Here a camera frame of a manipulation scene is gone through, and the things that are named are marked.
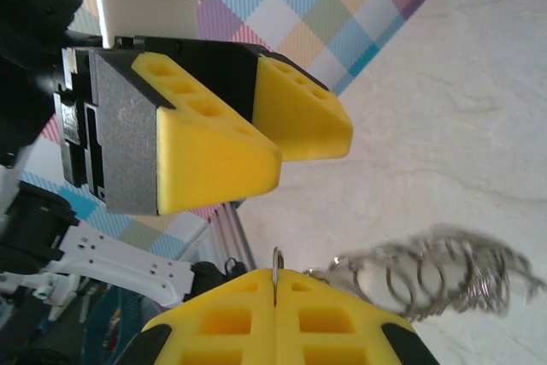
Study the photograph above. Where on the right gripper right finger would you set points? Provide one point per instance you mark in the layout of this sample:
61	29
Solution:
290	339

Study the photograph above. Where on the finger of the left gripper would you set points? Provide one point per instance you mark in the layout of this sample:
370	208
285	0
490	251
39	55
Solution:
205	160
299	125

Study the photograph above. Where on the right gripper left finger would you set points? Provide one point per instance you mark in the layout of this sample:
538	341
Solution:
260	331

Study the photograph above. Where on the silver keyring with small rings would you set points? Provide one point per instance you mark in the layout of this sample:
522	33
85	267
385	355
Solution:
480	290

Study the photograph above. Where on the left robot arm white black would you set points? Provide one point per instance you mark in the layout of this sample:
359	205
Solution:
25	19

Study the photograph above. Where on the blue plastic crate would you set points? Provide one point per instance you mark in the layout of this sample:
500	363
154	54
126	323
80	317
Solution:
111	322

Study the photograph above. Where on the aluminium side rail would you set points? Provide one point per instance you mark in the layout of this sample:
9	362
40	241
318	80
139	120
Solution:
233	232

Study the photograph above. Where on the left white camera bracket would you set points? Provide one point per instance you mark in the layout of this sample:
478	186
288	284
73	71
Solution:
141	14

